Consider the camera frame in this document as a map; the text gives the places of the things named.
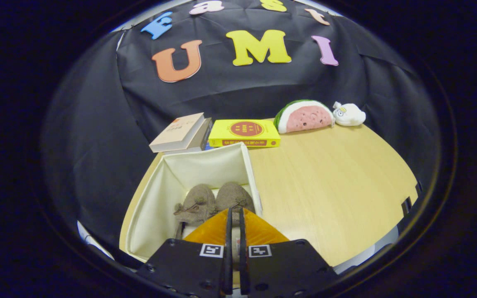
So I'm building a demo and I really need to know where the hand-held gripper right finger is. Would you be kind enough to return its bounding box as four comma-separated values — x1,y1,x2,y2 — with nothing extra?
238,207,340,296

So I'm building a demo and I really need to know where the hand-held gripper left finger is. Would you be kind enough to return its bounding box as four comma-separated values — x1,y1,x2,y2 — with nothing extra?
137,207,234,298

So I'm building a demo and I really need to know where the brown fuzzy slipper shoe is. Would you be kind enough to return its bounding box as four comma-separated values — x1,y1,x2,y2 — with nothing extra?
174,184,217,240
216,181,256,226

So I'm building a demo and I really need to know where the cream fabric storage box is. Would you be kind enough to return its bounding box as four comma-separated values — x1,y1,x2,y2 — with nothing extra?
125,142,263,262

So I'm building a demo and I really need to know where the grey book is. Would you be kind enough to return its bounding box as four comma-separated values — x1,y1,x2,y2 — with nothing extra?
164,118,213,156

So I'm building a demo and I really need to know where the yellow book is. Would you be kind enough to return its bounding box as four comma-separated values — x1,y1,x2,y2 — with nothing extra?
208,119,281,148

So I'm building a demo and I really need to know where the beige book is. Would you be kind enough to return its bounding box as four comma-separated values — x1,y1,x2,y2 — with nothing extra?
149,113,206,153

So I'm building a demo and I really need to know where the watermelon slice plush toy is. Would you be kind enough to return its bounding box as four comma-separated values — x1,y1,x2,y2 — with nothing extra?
274,99,335,134

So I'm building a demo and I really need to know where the black backdrop cloth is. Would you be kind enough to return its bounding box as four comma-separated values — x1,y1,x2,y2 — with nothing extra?
42,0,440,249

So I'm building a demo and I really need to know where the white plush toy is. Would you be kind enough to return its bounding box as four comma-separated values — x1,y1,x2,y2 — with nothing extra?
332,101,366,127

